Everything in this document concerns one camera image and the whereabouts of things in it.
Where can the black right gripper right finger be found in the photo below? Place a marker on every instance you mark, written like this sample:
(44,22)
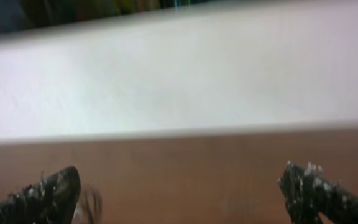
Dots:
(307,195)

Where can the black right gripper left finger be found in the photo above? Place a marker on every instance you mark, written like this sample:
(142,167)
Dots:
(51,200)

